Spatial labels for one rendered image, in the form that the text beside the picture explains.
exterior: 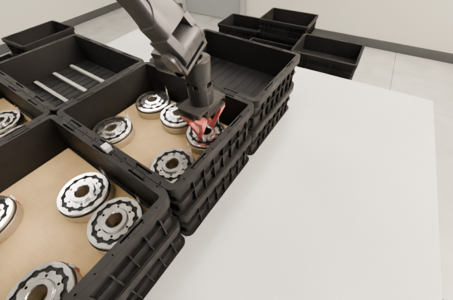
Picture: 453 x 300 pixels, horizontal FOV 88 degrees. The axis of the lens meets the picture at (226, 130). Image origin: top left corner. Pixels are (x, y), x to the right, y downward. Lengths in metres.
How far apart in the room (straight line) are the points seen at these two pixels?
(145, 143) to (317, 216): 0.49
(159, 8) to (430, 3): 2.99
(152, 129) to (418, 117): 0.94
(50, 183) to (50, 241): 0.15
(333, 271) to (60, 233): 0.58
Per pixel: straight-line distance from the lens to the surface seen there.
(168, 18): 0.41
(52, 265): 0.55
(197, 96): 0.51
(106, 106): 0.76
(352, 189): 0.77
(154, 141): 0.66
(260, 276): 0.61
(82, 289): 0.42
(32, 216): 0.66
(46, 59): 1.10
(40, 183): 0.71
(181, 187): 0.45
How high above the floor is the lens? 1.30
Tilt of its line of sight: 45 degrees down
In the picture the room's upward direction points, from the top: 2 degrees counter-clockwise
